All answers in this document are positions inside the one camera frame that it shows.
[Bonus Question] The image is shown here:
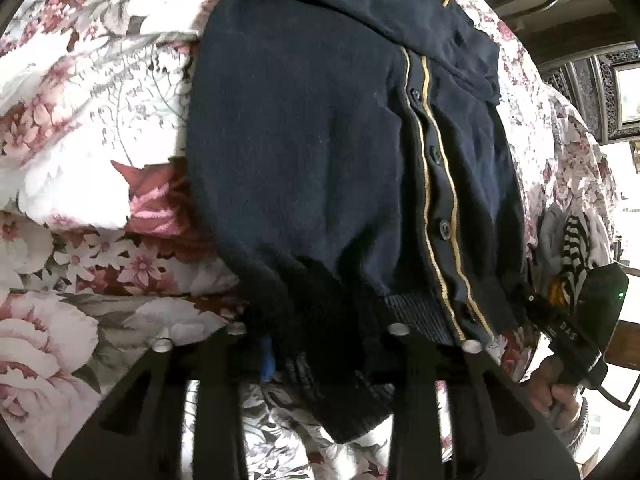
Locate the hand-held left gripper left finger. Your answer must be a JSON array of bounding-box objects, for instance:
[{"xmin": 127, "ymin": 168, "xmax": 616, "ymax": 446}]
[{"xmin": 52, "ymin": 322, "xmax": 275, "ymax": 480}]

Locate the floral blanket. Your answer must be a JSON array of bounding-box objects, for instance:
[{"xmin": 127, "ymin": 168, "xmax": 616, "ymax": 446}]
[{"xmin": 0, "ymin": 0, "xmax": 623, "ymax": 480}]

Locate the black and white striped cloth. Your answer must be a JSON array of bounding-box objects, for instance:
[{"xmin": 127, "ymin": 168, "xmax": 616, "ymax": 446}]
[{"xmin": 560, "ymin": 211, "xmax": 593, "ymax": 307}]

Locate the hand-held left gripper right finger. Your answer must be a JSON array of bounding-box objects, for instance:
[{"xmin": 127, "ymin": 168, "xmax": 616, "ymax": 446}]
[{"xmin": 387, "ymin": 322, "xmax": 581, "ymax": 480}]

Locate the navy cardigan with yellow trim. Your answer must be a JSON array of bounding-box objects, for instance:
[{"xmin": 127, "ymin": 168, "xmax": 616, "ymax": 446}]
[{"xmin": 184, "ymin": 0, "xmax": 532, "ymax": 445}]

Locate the person's right hand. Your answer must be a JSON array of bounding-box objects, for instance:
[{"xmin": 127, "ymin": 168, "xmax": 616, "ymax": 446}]
[{"xmin": 527, "ymin": 354, "xmax": 591, "ymax": 433}]

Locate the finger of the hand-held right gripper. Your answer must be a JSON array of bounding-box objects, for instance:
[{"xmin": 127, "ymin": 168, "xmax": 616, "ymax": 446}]
[{"xmin": 510, "ymin": 280, "xmax": 551, "ymax": 323}]

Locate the carved wooden screen with painting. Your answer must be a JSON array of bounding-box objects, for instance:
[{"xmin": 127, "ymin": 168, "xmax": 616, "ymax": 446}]
[{"xmin": 539, "ymin": 40, "xmax": 640, "ymax": 143}]

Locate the grey cloth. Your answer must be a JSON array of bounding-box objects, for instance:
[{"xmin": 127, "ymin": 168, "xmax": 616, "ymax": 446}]
[{"xmin": 535, "ymin": 204, "xmax": 568, "ymax": 283}]

